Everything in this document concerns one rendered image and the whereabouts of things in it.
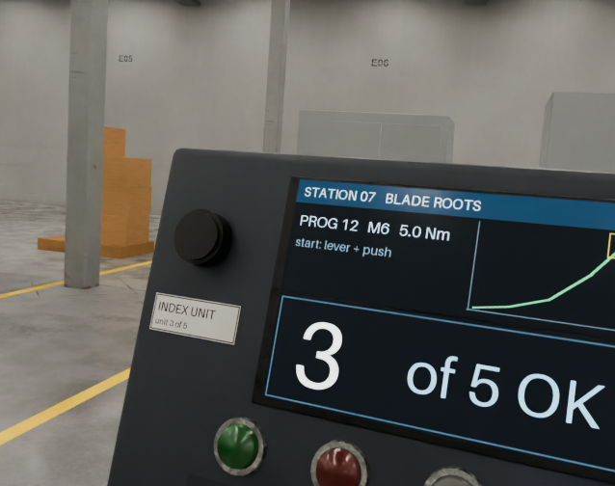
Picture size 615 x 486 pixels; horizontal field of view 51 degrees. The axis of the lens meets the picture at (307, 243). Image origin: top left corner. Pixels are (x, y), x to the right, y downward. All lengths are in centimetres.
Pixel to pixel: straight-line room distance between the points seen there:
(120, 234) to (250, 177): 801
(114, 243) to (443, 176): 813
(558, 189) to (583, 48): 1274
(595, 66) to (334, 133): 633
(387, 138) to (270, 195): 747
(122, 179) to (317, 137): 243
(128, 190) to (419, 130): 358
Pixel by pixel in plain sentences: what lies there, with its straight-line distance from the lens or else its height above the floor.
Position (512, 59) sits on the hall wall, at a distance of 1295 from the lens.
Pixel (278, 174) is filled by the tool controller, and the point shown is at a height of 124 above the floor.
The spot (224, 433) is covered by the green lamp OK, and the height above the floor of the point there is 112.
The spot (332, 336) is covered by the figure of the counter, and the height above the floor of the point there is 117.
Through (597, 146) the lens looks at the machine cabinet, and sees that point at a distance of 616.
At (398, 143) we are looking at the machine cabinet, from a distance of 775.
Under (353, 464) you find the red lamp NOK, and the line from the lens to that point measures 30.
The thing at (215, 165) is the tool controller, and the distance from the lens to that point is 35.
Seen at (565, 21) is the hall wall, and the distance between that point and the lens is 1310.
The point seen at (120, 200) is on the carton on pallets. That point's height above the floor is 71.
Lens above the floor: 125
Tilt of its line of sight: 7 degrees down
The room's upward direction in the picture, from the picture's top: 4 degrees clockwise
